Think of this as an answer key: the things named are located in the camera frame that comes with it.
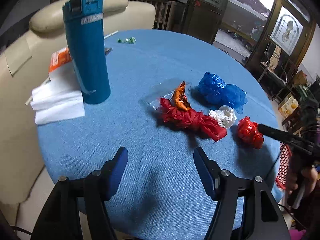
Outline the cream leather sofa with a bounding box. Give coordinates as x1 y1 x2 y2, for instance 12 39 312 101
0 0 156 230

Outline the red mesh trash basket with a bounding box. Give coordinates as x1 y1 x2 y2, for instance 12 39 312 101
275 142 292 190

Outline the black metal chair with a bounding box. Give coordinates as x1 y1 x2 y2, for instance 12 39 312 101
257 42 298 101

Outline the blue plastic bag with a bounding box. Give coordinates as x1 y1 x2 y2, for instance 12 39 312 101
196 72 248 114

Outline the teal insulated bottle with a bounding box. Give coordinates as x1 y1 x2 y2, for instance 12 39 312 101
62 0 111 105

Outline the bright red plastic bag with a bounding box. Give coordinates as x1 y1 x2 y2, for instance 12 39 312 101
237 116 264 150

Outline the person right hand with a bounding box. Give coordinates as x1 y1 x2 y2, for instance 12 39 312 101
285 167 318 196

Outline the white folded tissue stack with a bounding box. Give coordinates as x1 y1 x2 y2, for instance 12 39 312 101
30 62 85 125

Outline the dark snack wrapper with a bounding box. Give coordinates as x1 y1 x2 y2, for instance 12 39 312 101
105 48 112 55

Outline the wooden crib railing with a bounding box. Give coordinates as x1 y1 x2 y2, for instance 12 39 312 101
129 0 187 33

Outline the yellow printed carton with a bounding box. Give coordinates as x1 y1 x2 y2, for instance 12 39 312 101
278 93 299 118

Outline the white stick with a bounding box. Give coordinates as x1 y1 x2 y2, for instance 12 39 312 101
104 30 119 40

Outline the green candy wrapper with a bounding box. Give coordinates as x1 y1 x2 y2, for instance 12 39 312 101
117 37 136 44

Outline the orange bag bundle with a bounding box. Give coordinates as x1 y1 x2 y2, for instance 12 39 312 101
173 81 191 111

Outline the clear plastic tray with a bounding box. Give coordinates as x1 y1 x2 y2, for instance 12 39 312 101
138 78 183 112

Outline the dark red plastic bag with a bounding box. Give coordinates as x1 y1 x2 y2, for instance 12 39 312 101
160 98 227 141

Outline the white bag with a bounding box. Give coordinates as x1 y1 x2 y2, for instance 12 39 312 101
209 105 236 129

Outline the blue tablecloth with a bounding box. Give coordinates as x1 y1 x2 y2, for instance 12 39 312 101
37 30 280 239

